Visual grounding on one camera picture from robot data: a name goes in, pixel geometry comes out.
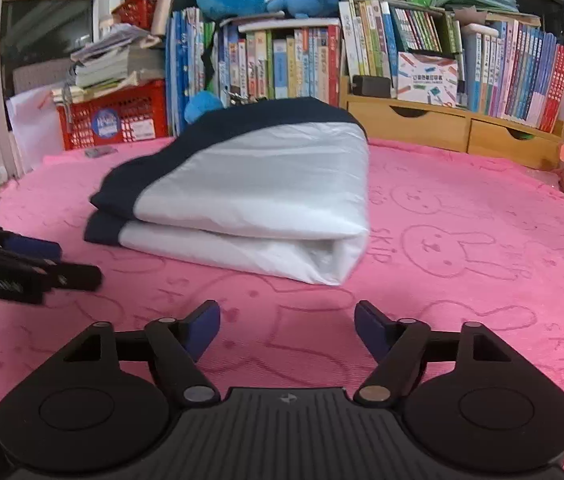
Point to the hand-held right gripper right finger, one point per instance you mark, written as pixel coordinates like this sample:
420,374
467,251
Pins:
369,330

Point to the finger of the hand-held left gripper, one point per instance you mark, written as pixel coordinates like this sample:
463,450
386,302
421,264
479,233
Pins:
74,277
31,250

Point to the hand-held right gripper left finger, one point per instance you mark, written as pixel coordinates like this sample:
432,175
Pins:
206,327

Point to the white and navy jacket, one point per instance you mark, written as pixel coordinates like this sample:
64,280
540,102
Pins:
262,175

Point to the small grey toy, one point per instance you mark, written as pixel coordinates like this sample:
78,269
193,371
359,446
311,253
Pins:
99,151

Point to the white paper sheet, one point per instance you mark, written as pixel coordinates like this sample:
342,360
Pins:
31,125

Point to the pink rabbit print blanket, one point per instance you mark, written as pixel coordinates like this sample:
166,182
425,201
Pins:
462,210

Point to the grey grid board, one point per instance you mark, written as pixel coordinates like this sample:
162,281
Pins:
36,75

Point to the red plastic crate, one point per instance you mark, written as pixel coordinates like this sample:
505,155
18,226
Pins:
146,105

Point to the stack of paper workbooks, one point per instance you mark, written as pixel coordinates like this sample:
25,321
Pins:
111,65

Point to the wooden drawer organizer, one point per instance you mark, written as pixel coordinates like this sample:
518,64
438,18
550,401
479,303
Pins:
412,125

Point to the blue plush ball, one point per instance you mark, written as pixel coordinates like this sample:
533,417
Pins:
201,107

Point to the small black box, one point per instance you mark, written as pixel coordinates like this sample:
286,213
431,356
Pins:
372,86

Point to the white pencil print box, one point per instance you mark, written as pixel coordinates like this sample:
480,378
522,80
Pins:
427,80

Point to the red plastic basket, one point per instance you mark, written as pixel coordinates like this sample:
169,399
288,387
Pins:
136,10

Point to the row of standing books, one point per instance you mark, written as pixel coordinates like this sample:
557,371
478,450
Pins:
512,70

